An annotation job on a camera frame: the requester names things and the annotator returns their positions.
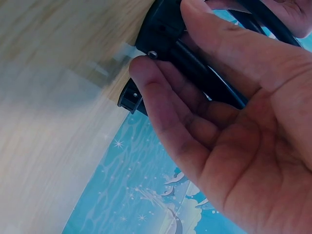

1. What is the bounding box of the person's right hand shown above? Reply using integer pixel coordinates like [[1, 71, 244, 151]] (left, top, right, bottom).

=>
[[128, 0, 312, 234]]

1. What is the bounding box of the person's left hand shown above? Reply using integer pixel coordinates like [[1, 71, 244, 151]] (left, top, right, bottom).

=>
[[207, 0, 312, 39]]

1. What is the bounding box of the black power cord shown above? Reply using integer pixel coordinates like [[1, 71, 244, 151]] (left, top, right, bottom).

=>
[[117, 0, 303, 116]]

